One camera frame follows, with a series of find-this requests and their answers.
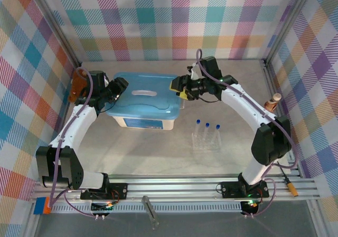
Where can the translucent plastic storage box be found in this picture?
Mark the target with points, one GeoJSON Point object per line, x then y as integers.
{"type": "Point", "coordinates": [118, 122]}

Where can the blue plastic box lid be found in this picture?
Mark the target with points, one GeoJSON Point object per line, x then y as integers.
{"type": "Point", "coordinates": [148, 105]}

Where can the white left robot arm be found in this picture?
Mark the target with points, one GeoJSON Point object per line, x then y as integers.
{"type": "Point", "coordinates": [71, 128]}

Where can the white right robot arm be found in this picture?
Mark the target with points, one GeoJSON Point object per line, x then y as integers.
{"type": "Point", "coordinates": [245, 107]}

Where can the brown teddy bear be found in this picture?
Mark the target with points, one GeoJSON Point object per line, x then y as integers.
{"type": "Point", "coordinates": [75, 89]}

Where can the clear test tube rack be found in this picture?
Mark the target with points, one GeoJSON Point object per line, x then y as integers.
{"type": "Point", "coordinates": [208, 146]}

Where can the plaid fabric backdrop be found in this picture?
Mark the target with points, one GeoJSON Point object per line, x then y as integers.
{"type": "Point", "coordinates": [169, 23]}

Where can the brown bottle with cork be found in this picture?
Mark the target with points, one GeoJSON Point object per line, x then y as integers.
{"type": "Point", "coordinates": [276, 97]}

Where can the circuit board with green light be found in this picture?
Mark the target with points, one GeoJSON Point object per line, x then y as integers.
{"type": "Point", "coordinates": [250, 206]}
{"type": "Point", "coordinates": [103, 206]}

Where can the metal clamp bar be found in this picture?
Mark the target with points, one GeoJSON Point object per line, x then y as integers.
{"type": "Point", "coordinates": [151, 210]}

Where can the blue and orange toy bricks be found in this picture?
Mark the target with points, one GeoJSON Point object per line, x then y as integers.
{"type": "Point", "coordinates": [42, 206]}

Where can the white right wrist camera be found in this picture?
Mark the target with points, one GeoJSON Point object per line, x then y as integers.
{"type": "Point", "coordinates": [195, 74]}

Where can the aluminium side rail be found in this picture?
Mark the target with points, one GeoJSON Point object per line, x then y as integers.
{"type": "Point", "coordinates": [268, 70]}

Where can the aluminium corner post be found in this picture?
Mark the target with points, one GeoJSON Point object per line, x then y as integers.
{"type": "Point", "coordinates": [287, 23]}
{"type": "Point", "coordinates": [58, 23]}

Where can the aluminium rail frame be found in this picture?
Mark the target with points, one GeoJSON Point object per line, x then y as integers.
{"type": "Point", "coordinates": [171, 187]}

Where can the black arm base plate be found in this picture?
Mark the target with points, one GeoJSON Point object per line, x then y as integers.
{"type": "Point", "coordinates": [232, 189]}
{"type": "Point", "coordinates": [118, 190]}

